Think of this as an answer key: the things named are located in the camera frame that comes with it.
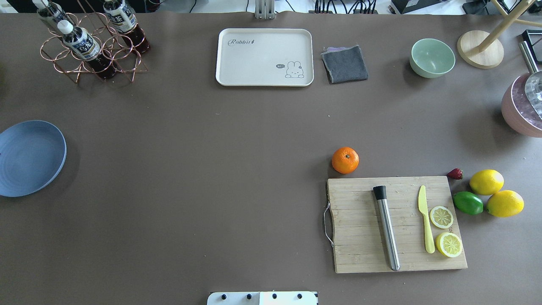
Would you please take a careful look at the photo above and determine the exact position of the steel muddler black tip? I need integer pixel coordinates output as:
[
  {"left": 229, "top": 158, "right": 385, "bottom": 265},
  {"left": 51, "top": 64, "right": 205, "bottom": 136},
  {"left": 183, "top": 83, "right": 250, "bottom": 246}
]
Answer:
[{"left": 373, "top": 186, "right": 400, "bottom": 272}]

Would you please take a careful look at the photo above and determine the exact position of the whole lemon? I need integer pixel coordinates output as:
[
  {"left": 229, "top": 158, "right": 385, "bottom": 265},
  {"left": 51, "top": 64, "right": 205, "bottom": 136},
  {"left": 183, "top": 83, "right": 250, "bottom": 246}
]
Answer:
[
  {"left": 486, "top": 190, "right": 524, "bottom": 217},
  {"left": 469, "top": 169, "right": 504, "bottom": 195}
]

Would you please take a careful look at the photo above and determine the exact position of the cream rabbit tray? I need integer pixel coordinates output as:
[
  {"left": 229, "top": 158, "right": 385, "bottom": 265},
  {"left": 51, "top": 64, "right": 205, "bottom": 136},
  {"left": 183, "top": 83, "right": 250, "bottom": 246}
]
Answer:
[{"left": 215, "top": 28, "right": 314, "bottom": 87}]

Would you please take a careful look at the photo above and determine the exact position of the yellow plastic knife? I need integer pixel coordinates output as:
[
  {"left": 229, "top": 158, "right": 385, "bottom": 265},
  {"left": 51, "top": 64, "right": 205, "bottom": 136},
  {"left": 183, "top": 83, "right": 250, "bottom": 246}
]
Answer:
[{"left": 418, "top": 185, "right": 435, "bottom": 254}]

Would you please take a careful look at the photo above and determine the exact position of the wooden cup stand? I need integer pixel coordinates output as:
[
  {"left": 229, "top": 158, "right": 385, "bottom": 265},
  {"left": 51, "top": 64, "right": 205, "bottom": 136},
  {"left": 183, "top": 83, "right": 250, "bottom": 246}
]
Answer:
[{"left": 457, "top": 0, "right": 542, "bottom": 69}]

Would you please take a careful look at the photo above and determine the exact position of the steel ice scoop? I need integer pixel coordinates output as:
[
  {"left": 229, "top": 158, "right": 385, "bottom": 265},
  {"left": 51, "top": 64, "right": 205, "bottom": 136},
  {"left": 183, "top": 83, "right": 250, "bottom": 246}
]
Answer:
[{"left": 520, "top": 41, "right": 542, "bottom": 119}]

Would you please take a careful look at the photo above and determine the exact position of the copper wire bottle rack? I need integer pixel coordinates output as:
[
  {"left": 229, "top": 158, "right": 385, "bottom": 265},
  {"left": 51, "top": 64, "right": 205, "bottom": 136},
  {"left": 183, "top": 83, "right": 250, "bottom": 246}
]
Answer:
[{"left": 39, "top": 0, "right": 148, "bottom": 83}]

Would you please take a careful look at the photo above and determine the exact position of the green bowl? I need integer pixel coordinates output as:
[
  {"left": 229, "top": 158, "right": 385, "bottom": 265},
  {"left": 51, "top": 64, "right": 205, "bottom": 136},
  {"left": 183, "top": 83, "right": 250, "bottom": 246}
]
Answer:
[{"left": 409, "top": 38, "right": 456, "bottom": 78}]

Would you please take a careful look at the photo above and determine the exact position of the lower whole lemon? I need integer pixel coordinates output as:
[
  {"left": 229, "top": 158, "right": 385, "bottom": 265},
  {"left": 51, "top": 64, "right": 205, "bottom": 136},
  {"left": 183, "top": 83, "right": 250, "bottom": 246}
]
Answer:
[{"left": 486, "top": 190, "right": 524, "bottom": 217}]

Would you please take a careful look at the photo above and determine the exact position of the blue round plate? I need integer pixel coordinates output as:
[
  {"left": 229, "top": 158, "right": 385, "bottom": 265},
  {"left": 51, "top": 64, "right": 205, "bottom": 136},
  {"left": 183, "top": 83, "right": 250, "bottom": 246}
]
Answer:
[{"left": 0, "top": 120, "right": 66, "bottom": 197}]

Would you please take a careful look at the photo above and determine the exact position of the wooden cutting board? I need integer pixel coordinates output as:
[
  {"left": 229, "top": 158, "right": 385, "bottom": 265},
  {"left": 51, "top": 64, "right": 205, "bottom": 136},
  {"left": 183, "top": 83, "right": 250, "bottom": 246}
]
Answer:
[{"left": 327, "top": 176, "right": 468, "bottom": 273}]

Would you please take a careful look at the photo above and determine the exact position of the right tea bottle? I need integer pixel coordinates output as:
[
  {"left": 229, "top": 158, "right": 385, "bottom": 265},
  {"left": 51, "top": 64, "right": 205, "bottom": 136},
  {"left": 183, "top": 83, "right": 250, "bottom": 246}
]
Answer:
[{"left": 103, "top": 0, "right": 151, "bottom": 54}]

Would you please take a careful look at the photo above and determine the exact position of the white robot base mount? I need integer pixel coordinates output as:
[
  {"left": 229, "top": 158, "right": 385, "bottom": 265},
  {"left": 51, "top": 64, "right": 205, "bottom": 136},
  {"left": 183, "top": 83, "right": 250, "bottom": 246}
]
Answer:
[{"left": 207, "top": 291, "right": 319, "bottom": 305}]

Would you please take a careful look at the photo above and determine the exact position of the lower lemon half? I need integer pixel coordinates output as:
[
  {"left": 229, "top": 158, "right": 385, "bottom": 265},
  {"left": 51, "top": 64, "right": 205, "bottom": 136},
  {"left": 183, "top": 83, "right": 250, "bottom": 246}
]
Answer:
[{"left": 435, "top": 232, "right": 463, "bottom": 258}]

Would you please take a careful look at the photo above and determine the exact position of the front tea bottle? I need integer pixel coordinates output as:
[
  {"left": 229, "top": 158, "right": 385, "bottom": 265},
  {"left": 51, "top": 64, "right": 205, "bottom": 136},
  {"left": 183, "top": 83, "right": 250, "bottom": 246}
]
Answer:
[{"left": 57, "top": 20, "right": 116, "bottom": 79}]

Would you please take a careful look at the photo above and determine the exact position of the upper whole lemon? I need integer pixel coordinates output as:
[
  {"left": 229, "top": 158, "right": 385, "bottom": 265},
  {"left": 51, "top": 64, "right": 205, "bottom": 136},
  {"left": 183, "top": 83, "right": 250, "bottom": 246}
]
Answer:
[{"left": 469, "top": 169, "right": 504, "bottom": 195}]

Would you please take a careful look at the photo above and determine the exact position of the lemon half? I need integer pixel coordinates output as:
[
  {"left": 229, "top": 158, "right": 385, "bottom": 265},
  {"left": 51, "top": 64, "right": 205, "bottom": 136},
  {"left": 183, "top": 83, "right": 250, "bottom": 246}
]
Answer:
[
  {"left": 429, "top": 206, "right": 454, "bottom": 229},
  {"left": 435, "top": 232, "right": 463, "bottom": 258}
]

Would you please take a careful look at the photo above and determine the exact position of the red strawberry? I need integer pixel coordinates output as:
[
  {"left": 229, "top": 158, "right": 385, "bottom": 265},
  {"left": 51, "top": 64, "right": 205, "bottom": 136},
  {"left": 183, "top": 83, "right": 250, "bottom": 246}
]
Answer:
[{"left": 446, "top": 168, "right": 463, "bottom": 180}]

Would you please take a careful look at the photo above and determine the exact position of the upper lemon half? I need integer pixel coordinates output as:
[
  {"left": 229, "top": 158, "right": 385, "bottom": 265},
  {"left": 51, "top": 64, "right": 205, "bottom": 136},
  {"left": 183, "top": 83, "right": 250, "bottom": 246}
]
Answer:
[{"left": 429, "top": 206, "right": 454, "bottom": 229}]

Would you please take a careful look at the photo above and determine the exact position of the orange mandarin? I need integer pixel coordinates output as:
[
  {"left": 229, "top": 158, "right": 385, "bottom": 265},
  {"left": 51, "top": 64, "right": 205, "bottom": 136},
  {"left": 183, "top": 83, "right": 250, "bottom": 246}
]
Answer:
[{"left": 331, "top": 147, "right": 359, "bottom": 174}]

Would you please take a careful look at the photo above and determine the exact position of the pink ice bowl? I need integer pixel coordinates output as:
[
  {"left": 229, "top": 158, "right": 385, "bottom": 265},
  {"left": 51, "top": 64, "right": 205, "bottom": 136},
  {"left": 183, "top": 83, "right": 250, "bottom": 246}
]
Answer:
[{"left": 501, "top": 73, "right": 542, "bottom": 138}]

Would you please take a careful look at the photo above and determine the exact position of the grey folded cloth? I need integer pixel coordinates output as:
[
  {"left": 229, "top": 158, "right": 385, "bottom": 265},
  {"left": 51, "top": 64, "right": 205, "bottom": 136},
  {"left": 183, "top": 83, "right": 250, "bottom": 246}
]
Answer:
[{"left": 321, "top": 45, "right": 368, "bottom": 84}]

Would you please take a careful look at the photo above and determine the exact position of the green lime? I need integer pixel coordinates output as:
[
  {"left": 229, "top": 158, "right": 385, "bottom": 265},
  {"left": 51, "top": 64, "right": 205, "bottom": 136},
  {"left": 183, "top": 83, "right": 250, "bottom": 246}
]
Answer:
[{"left": 453, "top": 191, "right": 484, "bottom": 216}]

